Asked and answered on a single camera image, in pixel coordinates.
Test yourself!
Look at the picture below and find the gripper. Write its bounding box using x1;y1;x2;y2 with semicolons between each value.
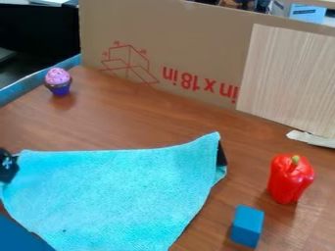
0;148;22;184

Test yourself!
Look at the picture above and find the cyan cloth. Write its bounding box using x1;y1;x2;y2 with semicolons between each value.
0;131;229;251

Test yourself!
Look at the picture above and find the pink and purple toy cupcake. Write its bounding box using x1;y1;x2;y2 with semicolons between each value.
43;67;73;97

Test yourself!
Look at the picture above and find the cardboard box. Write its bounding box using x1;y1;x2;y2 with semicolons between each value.
78;0;335;111

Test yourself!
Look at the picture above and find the blue block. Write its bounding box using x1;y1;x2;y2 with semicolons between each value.
228;204;266;249

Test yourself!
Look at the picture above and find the red toy pepper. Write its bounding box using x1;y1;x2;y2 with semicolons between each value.
266;154;317;206

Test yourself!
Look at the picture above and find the light wooden board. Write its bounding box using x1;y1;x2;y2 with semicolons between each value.
234;23;335;140

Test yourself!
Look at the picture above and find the white box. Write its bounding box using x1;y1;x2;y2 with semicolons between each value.
285;2;329;25

